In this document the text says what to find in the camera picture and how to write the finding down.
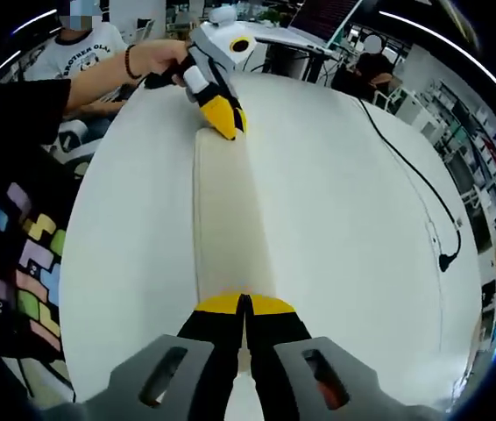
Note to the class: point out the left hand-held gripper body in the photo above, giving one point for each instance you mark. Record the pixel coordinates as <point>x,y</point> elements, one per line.
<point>221,48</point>

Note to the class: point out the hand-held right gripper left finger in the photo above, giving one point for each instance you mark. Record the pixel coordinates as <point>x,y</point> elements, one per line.
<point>173,368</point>

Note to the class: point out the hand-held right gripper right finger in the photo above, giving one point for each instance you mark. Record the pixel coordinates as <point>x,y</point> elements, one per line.
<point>309,373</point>

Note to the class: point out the beige cutlery case lid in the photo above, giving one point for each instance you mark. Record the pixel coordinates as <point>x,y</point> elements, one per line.
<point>235,219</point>

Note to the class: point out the person's left hand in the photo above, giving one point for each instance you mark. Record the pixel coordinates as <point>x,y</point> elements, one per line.
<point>167,54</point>

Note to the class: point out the colourful block printed trousers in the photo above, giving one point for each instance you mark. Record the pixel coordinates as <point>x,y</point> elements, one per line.
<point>37,272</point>

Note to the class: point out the shelf with white bins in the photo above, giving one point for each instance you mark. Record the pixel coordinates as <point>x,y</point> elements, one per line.
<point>476,144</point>

